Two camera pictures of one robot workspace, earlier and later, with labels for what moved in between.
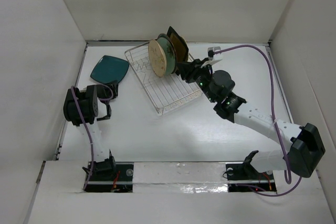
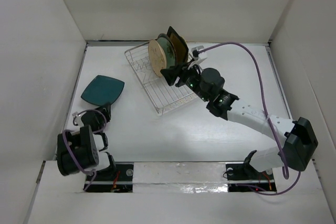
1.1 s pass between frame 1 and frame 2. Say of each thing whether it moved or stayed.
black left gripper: moved
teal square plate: moved
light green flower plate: stayed
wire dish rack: stayed
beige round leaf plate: stayed
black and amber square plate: stayed
